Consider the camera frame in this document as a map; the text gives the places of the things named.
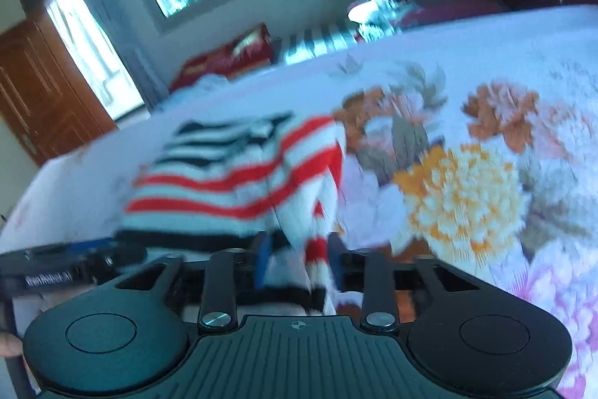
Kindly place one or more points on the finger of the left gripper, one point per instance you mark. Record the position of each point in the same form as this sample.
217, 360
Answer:
109, 262
98, 245

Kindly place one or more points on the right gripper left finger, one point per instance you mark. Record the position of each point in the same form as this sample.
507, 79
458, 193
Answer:
232, 278

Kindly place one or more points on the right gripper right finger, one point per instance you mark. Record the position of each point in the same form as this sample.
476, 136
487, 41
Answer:
369, 273

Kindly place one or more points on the striped knit sweater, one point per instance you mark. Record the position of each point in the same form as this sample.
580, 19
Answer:
218, 186

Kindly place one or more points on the operator hand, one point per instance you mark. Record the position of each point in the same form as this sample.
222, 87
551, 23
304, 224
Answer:
10, 345

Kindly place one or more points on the wooden door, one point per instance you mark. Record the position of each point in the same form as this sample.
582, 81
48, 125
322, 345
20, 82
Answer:
45, 99

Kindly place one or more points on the floral bed sheet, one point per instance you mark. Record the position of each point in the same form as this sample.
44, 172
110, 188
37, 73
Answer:
471, 164

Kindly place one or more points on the striped cloth by bed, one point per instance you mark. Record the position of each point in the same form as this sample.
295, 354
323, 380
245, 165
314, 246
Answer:
314, 42

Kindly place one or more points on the red pillow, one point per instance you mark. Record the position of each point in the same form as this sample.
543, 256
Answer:
250, 51

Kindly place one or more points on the shiny maroon quilt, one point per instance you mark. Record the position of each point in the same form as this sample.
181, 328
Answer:
378, 18

